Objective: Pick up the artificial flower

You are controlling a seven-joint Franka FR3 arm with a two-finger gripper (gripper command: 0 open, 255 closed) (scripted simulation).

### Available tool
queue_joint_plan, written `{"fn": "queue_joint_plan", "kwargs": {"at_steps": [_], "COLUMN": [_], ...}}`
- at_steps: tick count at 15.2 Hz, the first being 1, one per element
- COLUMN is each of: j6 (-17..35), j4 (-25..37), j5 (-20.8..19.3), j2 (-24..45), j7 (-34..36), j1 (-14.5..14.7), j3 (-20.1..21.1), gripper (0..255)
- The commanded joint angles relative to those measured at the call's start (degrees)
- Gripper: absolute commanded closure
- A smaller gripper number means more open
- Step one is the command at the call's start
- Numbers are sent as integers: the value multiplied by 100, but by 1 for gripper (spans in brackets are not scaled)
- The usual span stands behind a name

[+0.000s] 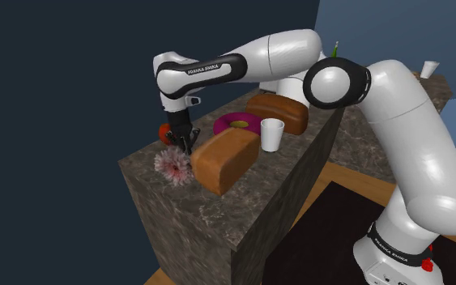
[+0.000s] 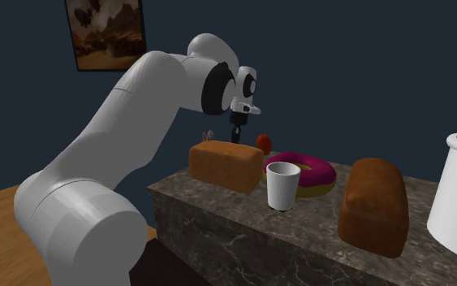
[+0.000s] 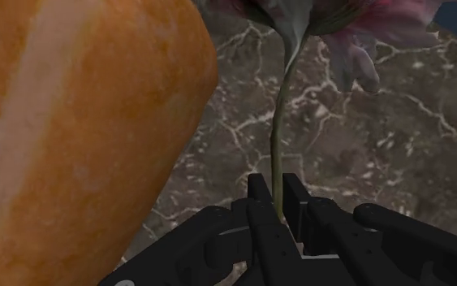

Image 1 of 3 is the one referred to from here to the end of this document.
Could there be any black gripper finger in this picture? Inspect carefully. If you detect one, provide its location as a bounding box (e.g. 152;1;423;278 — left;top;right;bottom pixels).
164;131;182;148
181;127;202;157

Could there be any orange-red round fruit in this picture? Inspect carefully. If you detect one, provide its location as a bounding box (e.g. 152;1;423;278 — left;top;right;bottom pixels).
157;122;173;147

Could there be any pink flower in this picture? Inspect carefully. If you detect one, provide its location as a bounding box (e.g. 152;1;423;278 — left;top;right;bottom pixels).
153;147;194;188

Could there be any brown bread loaf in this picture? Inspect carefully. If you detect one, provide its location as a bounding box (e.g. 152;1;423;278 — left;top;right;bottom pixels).
245;92;310;137
190;126;262;198

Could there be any pink donut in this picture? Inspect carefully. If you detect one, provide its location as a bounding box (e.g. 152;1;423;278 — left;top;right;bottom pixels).
212;111;265;138

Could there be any white cup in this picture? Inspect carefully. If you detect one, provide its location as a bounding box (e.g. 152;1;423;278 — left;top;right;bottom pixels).
420;60;441;80
259;117;286;153

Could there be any dark robot stand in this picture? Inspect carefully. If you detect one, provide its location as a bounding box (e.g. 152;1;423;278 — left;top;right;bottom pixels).
262;181;456;285

